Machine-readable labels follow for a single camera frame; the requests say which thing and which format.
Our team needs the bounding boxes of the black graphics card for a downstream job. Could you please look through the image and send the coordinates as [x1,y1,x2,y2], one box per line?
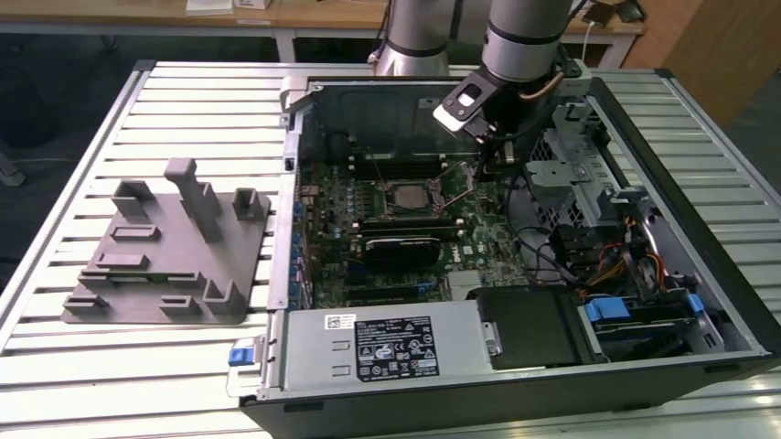
[363,235,442,275]

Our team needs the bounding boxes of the black open PC case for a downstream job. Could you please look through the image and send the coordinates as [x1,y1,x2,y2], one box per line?
[226,75,781,439]

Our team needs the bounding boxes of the black cable silver plug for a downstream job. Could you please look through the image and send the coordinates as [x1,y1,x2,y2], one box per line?
[363,0,393,66]

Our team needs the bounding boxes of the wooden cabinet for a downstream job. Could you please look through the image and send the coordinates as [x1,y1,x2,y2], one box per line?
[621,0,781,124]

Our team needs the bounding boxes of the black expansion slot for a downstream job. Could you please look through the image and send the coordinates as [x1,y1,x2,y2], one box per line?
[350,284,422,305]

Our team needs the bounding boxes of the silver metal drive cage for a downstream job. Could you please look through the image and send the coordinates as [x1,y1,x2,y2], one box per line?
[521,102,624,230]

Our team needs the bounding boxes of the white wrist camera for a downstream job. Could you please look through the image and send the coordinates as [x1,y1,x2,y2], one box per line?
[433,70,507,134]

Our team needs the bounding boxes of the metal socket cover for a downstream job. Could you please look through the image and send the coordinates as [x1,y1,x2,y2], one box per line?
[430,160,478,198]

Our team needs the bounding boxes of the black cable brass connector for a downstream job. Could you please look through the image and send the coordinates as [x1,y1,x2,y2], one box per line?
[487,70,561,144]

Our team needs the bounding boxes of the green motherboard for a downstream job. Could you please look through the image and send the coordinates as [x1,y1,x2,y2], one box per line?
[295,155,533,307]

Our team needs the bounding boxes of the blue disk carrier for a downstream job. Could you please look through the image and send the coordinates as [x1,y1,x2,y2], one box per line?
[582,295,633,328]

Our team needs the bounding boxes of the black power adapter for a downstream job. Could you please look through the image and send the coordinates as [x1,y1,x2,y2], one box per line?
[584,2,618,25]

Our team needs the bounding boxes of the coloured wire bundle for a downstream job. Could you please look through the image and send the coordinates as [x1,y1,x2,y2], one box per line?
[578,241,666,296]

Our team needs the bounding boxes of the white cable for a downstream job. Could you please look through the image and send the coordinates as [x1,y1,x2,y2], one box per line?
[578,20,597,68]

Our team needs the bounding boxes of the silver power supply unit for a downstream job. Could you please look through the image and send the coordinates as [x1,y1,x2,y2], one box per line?
[259,308,495,399]

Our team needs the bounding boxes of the grey parts rack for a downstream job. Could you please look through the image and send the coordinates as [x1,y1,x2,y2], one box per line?
[60,157,277,328]

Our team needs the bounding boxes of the silver CPU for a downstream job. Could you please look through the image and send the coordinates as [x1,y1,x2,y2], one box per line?
[393,185,433,207]

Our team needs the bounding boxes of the wooden desk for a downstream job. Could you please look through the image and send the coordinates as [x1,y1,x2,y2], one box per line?
[0,0,648,70]

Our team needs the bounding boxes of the grey chair leg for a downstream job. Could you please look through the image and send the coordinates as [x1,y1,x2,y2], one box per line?
[0,153,26,187]

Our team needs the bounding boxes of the silver chipset heat sink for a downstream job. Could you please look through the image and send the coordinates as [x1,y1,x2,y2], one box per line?
[447,272,483,301]

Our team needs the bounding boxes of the black RAM slot bank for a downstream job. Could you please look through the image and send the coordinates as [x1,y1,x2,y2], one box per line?
[350,153,450,180]
[359,218,459,239]

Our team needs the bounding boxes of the CPU socket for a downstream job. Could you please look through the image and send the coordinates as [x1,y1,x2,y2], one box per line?
[378,179,438,219]

